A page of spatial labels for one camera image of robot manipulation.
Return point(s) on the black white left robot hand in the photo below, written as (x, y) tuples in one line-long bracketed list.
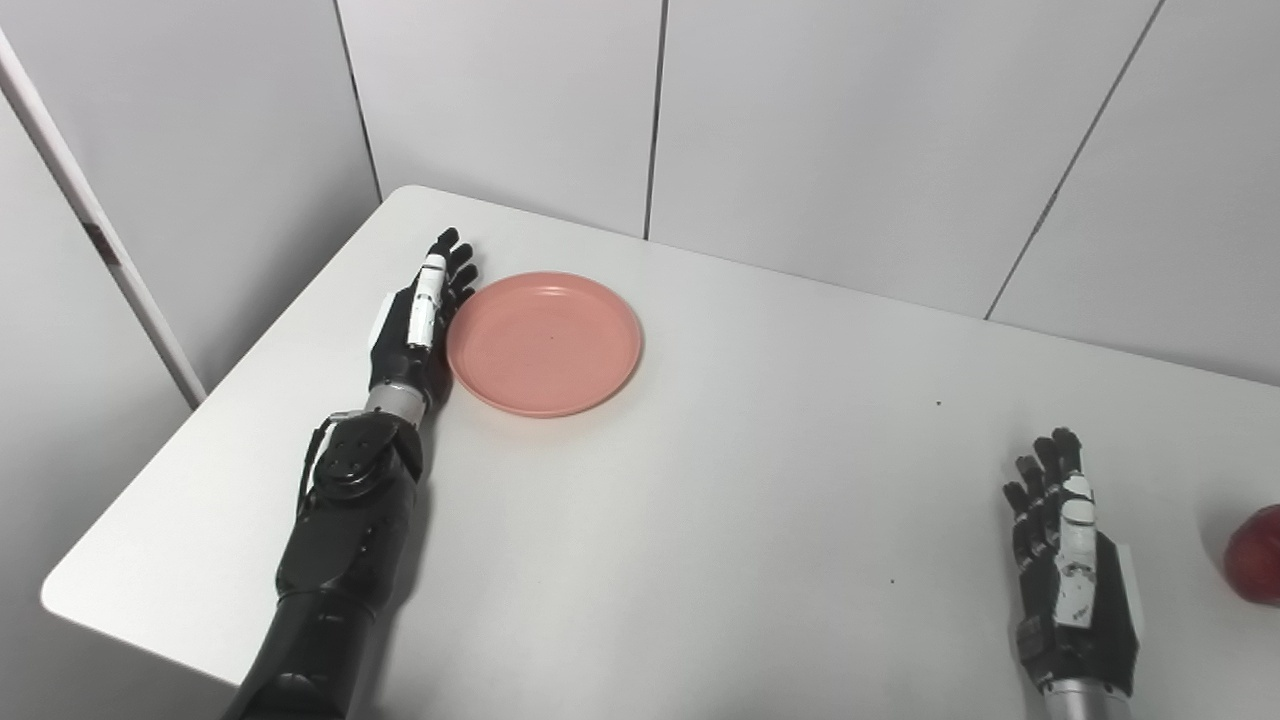
[(400, 360)]

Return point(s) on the red apple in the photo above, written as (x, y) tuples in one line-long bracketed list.
[(1258, 555)]

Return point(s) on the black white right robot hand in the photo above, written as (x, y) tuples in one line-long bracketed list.
[(1095, 630)]

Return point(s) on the pink round plate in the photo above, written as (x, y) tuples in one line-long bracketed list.
[(545, 345)]

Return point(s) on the white slanted post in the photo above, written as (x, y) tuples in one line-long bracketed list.
[(110, 255)]

